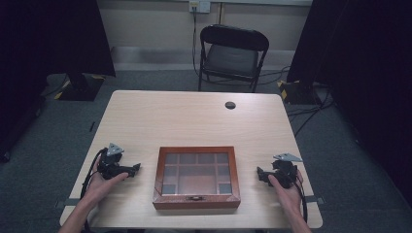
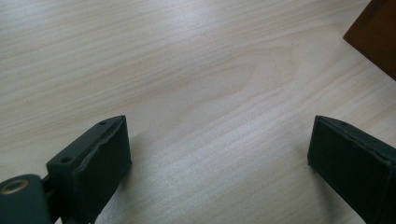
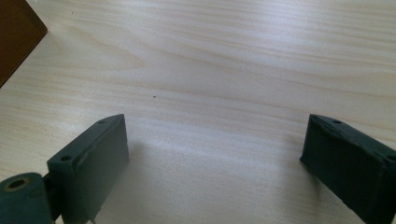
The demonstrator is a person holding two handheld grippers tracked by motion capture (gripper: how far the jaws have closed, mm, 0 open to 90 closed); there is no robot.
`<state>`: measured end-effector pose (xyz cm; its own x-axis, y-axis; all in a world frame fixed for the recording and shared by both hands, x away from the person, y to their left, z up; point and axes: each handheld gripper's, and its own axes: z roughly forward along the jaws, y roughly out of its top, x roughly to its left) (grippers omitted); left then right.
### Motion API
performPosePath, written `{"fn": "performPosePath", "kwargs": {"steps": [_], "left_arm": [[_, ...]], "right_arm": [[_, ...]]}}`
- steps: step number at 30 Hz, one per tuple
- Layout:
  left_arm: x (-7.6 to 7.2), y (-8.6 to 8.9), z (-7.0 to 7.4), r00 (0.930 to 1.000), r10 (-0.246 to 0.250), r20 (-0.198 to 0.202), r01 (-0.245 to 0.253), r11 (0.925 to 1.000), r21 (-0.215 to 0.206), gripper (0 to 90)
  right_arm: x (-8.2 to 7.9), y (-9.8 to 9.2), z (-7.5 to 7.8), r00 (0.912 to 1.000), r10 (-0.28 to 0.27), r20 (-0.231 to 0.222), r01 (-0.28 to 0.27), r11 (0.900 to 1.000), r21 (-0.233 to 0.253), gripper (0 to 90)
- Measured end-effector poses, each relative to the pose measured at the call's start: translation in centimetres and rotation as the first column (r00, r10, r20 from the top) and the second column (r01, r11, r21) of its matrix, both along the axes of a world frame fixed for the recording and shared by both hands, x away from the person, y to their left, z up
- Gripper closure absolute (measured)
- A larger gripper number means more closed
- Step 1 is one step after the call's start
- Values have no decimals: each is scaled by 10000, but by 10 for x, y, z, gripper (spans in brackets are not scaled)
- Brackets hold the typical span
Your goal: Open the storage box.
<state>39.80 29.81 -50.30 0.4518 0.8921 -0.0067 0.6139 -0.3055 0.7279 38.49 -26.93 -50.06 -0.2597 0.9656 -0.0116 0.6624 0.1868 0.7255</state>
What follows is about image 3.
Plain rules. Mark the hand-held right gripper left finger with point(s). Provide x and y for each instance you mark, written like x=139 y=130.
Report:
x=93 y=168

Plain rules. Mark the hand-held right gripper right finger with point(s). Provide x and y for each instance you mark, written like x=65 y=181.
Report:
x=348 y=161

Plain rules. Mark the brown wooden box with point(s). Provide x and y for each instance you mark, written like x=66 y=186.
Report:
x=15 y=34

